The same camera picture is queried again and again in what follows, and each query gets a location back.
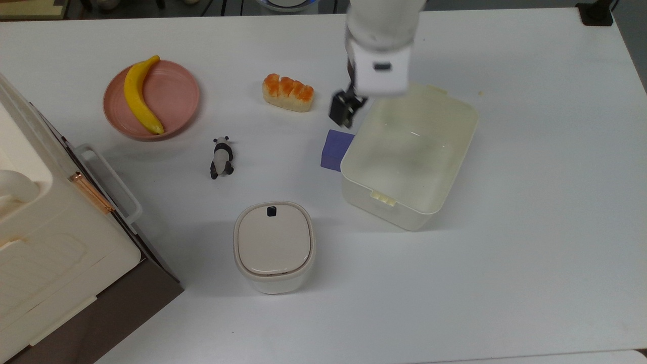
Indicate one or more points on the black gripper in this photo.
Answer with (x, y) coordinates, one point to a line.
(354, 100)

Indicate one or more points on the translucent white plastic box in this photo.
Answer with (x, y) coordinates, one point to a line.
(409, 151)

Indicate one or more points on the purple cube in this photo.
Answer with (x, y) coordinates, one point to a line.
(334, 149)

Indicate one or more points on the orange-topped bread loaf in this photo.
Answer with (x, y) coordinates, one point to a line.
(288, 93)

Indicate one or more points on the toy panda figure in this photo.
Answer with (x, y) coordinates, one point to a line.
(222, 156)

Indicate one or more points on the cream lidded trash can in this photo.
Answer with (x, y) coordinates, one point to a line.
(274, 247)

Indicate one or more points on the pink plate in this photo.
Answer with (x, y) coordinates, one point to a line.
(174, 98)

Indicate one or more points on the yellow toy banana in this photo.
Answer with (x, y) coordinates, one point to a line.
(136, 98)

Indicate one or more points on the tan wooden board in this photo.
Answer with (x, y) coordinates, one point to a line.
(30, 9)

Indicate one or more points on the cream plastic cabinet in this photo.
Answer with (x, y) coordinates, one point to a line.
(45, 253)

